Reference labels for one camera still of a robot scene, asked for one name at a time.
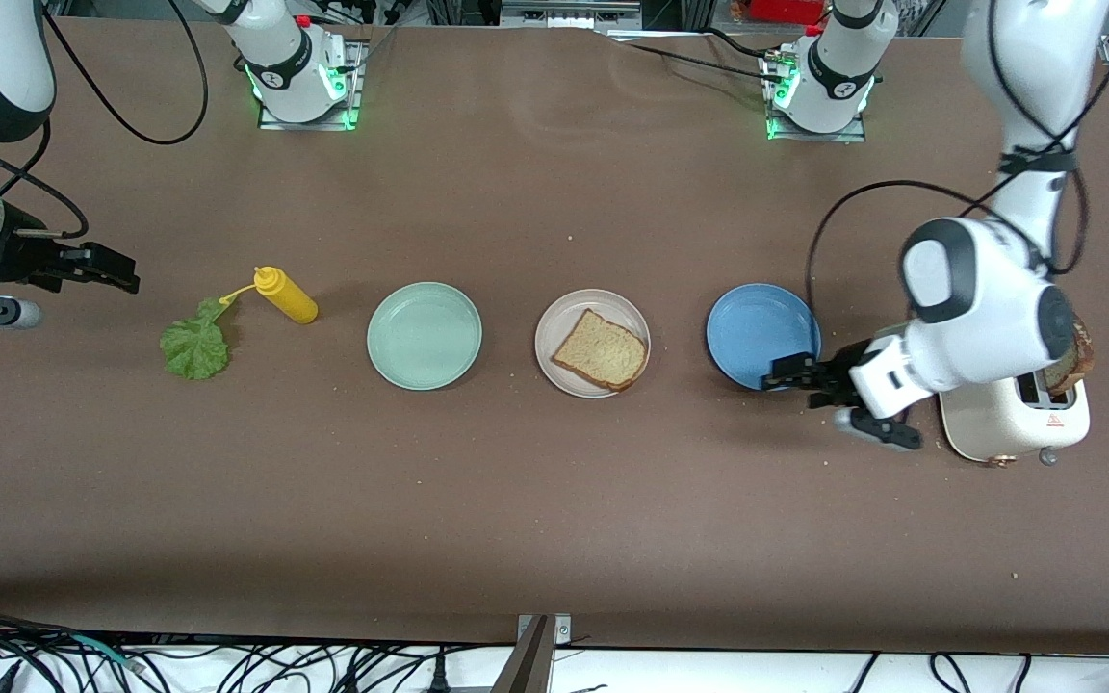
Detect blue plate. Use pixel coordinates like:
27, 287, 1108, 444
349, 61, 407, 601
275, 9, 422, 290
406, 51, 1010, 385
706, 283, 822, 392

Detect black table cable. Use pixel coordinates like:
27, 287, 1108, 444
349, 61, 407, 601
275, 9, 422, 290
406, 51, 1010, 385
598, 27, 787, 83

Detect yellow mustard squeeze bottle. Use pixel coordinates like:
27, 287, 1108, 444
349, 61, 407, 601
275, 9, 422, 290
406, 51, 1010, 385
219, 267, 319, 324

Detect teal floor cable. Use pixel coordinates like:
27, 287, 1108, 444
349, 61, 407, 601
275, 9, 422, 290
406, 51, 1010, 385
62, 633, 143, 672

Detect white toaster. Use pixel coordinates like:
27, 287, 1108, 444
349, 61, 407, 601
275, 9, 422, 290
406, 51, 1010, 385
938, 369, 1092, 468

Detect mint green plate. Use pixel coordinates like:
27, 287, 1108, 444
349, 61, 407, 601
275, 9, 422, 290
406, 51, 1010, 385
367, 281, 483, 392

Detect metal rack frame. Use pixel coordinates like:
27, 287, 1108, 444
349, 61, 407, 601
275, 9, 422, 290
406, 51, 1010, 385
500, 0, 644, 30

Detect metal bracket post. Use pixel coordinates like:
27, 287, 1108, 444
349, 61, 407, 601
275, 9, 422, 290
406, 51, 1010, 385
492, 614, 573, 693

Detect red box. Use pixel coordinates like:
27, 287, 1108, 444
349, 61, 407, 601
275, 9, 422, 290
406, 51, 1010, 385
745, 0, 830, 25

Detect beige plate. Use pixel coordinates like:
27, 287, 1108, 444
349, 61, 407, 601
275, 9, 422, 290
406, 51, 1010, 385
534, 289, 652, 399

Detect light brown bread slice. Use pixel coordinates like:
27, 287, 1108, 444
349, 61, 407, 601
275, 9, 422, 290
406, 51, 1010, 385
552, 308, 650, 392

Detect green lettuce leaf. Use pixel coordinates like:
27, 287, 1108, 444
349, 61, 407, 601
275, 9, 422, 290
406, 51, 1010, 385
160, 296, 231, 381

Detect tangled black floor cables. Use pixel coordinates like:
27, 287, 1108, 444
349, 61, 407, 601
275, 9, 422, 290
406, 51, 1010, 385
0, 608, 517, 693

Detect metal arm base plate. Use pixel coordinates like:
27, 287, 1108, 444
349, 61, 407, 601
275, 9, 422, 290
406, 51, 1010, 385
764, 53, 868, 143
258, 38, 368, 132

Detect dark crust bread slice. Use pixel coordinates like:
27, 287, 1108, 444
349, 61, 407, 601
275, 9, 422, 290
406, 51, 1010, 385
1044, 313, 1096, 396

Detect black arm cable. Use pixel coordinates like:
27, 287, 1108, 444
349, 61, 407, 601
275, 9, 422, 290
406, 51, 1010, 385
805, 0, 1109, 311
0, 0, 210, 242

